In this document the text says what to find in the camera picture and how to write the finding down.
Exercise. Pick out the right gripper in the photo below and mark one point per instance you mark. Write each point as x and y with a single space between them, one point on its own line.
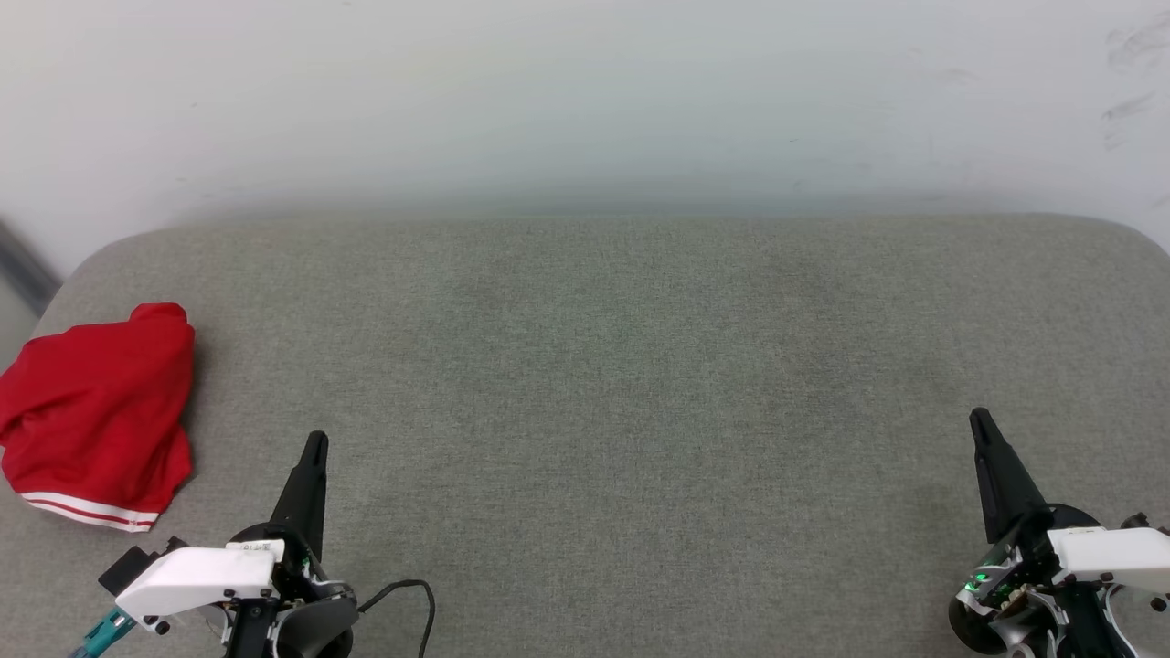
1005 599

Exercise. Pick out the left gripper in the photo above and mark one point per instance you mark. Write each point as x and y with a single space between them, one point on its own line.
315 621

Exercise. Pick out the red and white basketball jersey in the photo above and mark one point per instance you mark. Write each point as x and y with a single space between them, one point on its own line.
101 411

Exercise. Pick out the grey fabric sofa cushion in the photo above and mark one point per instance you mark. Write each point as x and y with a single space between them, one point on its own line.
603 411

